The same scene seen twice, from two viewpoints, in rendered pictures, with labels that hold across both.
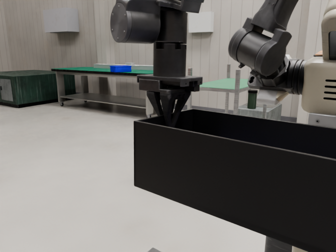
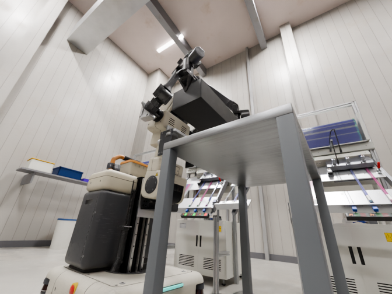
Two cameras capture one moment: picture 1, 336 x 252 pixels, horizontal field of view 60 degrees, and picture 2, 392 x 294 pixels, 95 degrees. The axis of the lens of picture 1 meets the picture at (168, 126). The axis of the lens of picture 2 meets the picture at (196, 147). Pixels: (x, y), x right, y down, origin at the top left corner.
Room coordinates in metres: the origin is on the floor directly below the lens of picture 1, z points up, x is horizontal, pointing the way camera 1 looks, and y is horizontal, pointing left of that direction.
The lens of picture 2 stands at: (0.45, 0.66, 0.50)
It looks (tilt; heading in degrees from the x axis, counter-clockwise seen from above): 25 degrees up; 271
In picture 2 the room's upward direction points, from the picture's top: 3 degrees clockwise
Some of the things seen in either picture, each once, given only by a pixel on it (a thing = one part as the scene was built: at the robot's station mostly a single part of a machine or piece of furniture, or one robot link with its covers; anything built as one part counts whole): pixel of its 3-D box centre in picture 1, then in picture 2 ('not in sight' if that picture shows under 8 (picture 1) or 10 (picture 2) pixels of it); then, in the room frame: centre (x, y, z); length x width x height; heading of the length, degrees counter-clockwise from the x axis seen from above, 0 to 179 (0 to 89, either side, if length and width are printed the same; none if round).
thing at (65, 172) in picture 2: not in sight; (67, 174); (3.50, -3.52, 1.54); 0.52 x 0.39 x 0.20; 56
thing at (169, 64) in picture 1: (169, 65); (187, 73); (0.52, 0.00, 1.21); 0.10 x 0.07 x 0.07; 52
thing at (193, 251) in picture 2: not in sight; (211, 247); (0.20, -2.01, 0.31); 0.70 x 0.65 x 0.62; 147
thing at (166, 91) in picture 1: (164, 104); (185, 83); (0.52, 0.01, 1.14); 0.07 x 0.07 x 0.09; 52
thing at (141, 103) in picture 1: (111, 86); not in sight; (6.22, 1.21, 0.50); 2.76 x 1.09 x 1.00; 56
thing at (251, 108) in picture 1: (254, 104); not in sight; (4.63, -1.40, 0.40); 0.83 x 0.66 x 0.80; 146
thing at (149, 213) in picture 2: not in sight; (165, 198); (0.63, -0.53, 0.68); 0.28 x 0.27 x 0.25; 52
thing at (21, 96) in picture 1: (27, 86); not in sight; (7.52, 3.63, 0.36); 1.80 x 1.64 x 0.71; 56
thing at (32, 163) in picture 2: not in sight; (39, 167); (3.82, -3.05, 1.56); 0.42 x 0.35 x 0.23; 56
